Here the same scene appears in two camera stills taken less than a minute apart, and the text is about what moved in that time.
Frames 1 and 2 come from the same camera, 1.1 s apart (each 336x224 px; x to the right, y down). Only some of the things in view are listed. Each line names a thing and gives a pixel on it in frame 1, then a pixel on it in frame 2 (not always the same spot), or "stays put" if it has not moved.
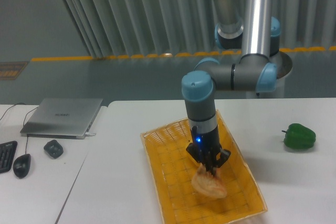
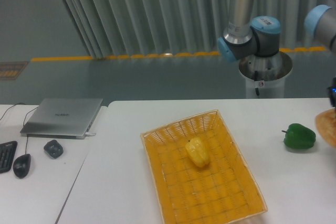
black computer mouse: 22,165 stays put
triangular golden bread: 208,184 -> 325,121
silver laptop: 61,117 stays put
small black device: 53,148 stays put
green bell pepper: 298,136 stays put
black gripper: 205,148 -> 333,92
